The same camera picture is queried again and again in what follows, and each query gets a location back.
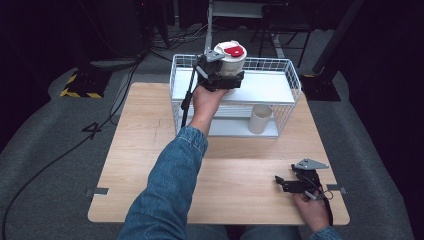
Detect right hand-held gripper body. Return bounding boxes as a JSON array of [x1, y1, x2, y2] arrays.
[[290, 157, 330, 201]]

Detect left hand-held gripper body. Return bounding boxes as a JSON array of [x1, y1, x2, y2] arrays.
[[194, 48, 225, 93]]

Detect white cup with red lid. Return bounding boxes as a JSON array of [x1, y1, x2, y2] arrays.
[[213, 40, 249, 77]]

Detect white wire shelf rack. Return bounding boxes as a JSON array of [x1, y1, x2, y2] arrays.
[[169, 53, 303, 139]]

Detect white paper cup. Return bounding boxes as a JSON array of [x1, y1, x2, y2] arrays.
[[247, 104, 274, 135]]

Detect person's left hand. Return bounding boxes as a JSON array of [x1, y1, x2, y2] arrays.
[[192, 84, 230, 126]]

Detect person's right hand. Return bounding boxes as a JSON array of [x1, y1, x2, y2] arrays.
[[292, 192, 332, 234]]

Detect black metal stand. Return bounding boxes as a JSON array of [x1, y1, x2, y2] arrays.
[[249, 2, 316, 69]]

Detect dark slanted stand pole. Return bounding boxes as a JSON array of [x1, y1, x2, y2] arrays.
[[311, 0, 367, 76]]

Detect black yellow striped stand base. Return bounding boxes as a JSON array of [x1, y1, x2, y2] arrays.
[[59, 68, 113, 100]]

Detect grey table edge bracket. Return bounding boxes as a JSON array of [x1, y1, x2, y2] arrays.
[[326, 183, 349, 196], [84, 187, 110, 198]]

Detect left gripper black strap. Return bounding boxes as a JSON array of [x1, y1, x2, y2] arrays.
[[180, 65, 198, 130]]

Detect gripper black strap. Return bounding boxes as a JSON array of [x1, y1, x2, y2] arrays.
[[180, 65, 198, 130], [320, 186, 335, 228]]

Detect right gripper black strap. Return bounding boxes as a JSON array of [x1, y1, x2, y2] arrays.
[[320, 186, 335, 228]]

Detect white desk frame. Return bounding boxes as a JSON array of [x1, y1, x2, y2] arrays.
[[203, 0, 288, 59]]

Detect bundle of floor cables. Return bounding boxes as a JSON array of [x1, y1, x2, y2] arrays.
[[148, 19, 209, 53]]

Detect long black floor cable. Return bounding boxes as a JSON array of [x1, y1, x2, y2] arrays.
[[0, 58, 143, 239]]

